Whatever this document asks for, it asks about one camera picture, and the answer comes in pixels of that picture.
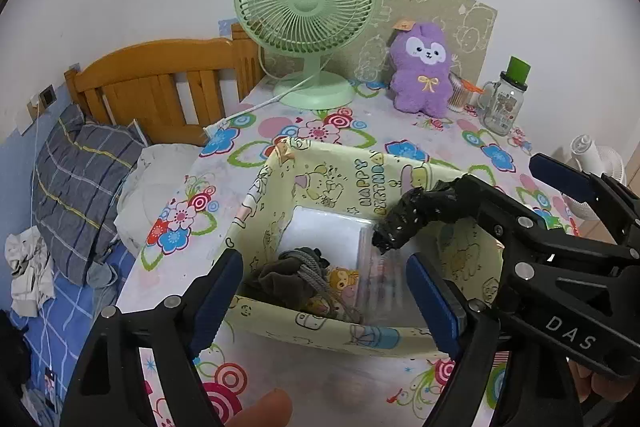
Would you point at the floral tablecloth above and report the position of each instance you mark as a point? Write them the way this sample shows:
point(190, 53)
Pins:
point(350, 387)

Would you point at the cotton swab jar orange lid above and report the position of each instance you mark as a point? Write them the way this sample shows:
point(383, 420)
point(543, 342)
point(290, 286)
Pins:
point(457, 97)

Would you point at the wall socket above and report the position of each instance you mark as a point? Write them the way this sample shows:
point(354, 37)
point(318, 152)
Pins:
point(48, 95)

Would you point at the yellow cartoon socks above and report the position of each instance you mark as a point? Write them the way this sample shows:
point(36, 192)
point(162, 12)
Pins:
point(342, 279)

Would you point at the blue checked bed sheet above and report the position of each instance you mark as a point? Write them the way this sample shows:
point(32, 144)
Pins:
point(65, 307)

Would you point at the white standing fan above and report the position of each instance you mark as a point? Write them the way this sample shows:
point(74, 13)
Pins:
point(607, 162)

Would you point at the person's right hand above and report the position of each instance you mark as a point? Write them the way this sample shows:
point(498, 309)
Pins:
point(605, 387)

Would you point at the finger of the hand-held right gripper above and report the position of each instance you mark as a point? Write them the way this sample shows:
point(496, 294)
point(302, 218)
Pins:
point(500, 212)
point(560, 174)

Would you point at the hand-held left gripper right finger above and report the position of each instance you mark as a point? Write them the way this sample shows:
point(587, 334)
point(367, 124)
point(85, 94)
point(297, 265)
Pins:
point(435, 307)

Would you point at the white duvet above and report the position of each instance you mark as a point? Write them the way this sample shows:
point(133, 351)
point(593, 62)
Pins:
point(155, 177)

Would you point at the green desk fan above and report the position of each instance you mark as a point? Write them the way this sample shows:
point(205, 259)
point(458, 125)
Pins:
point(305, 2)

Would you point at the purple plush toy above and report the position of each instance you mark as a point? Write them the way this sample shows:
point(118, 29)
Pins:
point(420, 92)

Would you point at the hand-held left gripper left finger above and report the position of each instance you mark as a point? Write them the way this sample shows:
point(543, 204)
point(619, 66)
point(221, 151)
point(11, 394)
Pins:
point(220, 297)

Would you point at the glass jar green lid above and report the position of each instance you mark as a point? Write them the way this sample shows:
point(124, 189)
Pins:
point(502, 107)

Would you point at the yellow cartoon fabric box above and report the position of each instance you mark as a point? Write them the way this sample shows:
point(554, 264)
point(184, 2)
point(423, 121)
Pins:
point(325, 177)

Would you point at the person's left hand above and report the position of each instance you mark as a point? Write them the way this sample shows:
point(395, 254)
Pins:
point(267, 409)

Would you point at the green cartoon foam mat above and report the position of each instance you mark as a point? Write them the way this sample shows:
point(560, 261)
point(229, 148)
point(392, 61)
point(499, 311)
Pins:
point(470, 37)

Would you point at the white crumpled cloth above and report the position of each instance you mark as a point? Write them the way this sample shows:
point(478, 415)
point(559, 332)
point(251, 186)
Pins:
point(27, 267)

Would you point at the grey socks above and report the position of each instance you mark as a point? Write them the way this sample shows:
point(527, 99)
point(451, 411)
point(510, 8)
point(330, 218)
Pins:
point(285, 282)

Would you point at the wooden bed headboard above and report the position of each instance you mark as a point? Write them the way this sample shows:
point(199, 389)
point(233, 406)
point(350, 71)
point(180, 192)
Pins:
point(150, 72)

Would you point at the grey plaid pillow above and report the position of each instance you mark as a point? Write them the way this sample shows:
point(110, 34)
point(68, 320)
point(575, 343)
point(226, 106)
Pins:
point(80, 187)

